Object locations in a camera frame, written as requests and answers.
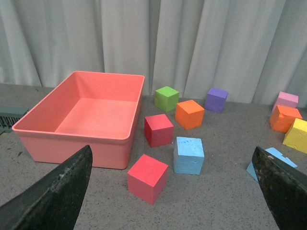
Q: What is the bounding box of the light blue foam block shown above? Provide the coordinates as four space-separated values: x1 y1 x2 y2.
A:
246 147 297 183
173 137 205 175

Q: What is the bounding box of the grey-green brush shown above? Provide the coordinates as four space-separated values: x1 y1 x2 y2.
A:
0 105 29 134

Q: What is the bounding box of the green foam block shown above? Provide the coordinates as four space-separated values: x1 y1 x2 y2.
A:
154 86 179 112

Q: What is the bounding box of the pink plastic bin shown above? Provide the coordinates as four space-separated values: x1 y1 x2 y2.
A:
12 71 145 169

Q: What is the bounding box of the orange foam block right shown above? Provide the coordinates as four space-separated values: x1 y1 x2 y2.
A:
269 105 302 133

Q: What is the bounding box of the orange foam block centre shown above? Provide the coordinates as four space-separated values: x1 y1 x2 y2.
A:
175 100 205 130

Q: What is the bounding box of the white curtain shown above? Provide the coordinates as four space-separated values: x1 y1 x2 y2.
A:
0 0 307 107

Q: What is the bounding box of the pink foam block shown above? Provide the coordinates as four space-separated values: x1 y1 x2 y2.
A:
272 92 299 113

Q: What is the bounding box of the dark red foam block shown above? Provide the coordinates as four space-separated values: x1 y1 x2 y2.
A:
144 114 174 148

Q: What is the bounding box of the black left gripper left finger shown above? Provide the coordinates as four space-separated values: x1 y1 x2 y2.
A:
0 145 93 230

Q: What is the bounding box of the orange foam block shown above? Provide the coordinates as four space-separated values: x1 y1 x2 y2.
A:
175 100 205 130
269 105 302 133

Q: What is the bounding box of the bright red foam block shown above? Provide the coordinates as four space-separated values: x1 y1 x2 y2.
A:
127 154 168 205

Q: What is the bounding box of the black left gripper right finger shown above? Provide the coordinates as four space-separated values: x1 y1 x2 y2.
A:
252 146 307 230

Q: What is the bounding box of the yellow foam block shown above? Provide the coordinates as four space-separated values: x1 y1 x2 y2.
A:
283 118 307 154

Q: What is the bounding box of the purple foam block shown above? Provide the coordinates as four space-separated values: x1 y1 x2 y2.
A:
204 87 228 114

